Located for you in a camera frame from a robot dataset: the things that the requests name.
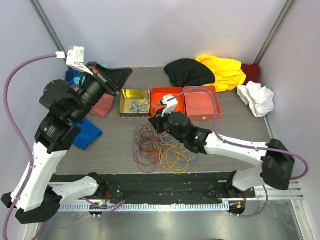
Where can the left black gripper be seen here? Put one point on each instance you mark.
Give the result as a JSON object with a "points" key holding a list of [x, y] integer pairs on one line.
{"points": [[111, 80]]}

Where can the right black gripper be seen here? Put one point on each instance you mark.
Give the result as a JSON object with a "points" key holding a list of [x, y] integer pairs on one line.
{"points": [[157, 121]]}

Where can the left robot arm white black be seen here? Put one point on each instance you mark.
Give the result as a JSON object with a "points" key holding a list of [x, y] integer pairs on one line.
{"points": [[35, 200]]}

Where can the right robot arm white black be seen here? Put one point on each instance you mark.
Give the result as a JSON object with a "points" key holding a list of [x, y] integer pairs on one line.
{"points": [[271, 162]]}

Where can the cyan cloth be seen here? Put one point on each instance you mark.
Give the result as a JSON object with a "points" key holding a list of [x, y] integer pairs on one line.
{"points": [[81, 80]]}

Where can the salmon pink cloth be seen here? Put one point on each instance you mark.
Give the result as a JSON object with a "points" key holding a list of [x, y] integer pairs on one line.
{"points": [[103, 107]]}

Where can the orange square tray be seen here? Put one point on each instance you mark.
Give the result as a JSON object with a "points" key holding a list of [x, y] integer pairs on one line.
{"points": [[157, 93]]}

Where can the blue plaid cloth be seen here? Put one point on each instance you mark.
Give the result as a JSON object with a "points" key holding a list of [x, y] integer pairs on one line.
{"points": [[72, 77]]}

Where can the salmon pink square tray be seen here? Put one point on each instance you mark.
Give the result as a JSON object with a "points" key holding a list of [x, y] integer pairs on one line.
{"points": [[199, 105]]}

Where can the gold tin box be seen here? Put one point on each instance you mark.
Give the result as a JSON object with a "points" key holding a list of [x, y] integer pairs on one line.
{"points": [[135, 103]]}

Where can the royal blue cloth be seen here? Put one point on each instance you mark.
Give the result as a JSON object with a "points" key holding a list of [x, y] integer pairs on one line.
{"points": [[89, 133]]}

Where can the black cloth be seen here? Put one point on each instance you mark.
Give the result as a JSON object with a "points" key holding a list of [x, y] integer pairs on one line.
{"points": [[188, 72]]}

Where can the yellow cloth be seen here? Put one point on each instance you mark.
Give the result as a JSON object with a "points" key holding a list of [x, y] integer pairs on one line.
{"points": [[228, 72]]}

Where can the white cloth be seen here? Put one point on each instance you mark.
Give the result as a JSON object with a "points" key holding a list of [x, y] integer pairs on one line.
{"points": [[258, 98]]}

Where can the dark red cloth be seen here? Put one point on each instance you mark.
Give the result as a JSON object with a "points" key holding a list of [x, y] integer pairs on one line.
{"points": [[252, 73]]}

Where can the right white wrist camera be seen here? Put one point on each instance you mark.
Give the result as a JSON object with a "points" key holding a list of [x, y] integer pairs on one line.
{"points": [[170, 103]]}

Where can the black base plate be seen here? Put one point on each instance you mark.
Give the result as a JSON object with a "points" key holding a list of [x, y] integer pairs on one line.
{"points": [[167, 189]]}

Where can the white slotted cable duct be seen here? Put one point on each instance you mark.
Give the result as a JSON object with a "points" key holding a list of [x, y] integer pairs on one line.
{"points": [[82, 206]]}

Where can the left aluminium frame post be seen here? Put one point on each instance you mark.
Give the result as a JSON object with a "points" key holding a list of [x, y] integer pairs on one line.
{"points": [[40, 12]]}

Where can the aluminium frame post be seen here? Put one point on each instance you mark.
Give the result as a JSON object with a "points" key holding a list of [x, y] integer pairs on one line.
{"points": [[282, 16], [40, 12]]}

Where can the aluminium rail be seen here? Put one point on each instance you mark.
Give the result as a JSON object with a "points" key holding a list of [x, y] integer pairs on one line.
{"points": [[294, 192]]}

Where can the right aluminium frame post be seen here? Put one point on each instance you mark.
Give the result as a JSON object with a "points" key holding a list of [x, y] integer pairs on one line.
{"points": [[282, 16]]}

